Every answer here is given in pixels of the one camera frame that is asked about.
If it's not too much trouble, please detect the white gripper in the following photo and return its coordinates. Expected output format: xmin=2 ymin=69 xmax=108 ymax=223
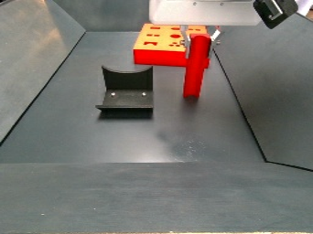
xmin=150 ymin=0 xmax=262 ymax=59

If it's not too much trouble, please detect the red arch bar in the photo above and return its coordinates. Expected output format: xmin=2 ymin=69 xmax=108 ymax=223
xmin=184 ymin=34 xmax=212 ymax=98

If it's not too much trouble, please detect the orange shape sorter block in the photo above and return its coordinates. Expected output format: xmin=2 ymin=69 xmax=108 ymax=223
xmin=133 ymin=23 xmax=212 ymax=69

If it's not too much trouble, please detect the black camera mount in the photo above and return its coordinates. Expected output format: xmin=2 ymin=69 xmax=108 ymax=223
xmin=253 ymin=0 xmax=299 ymax=29

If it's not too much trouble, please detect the black fixture bracket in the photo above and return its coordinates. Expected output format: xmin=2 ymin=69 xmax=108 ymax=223
xmin=97 ymin=67 xmax=154 ymax=112

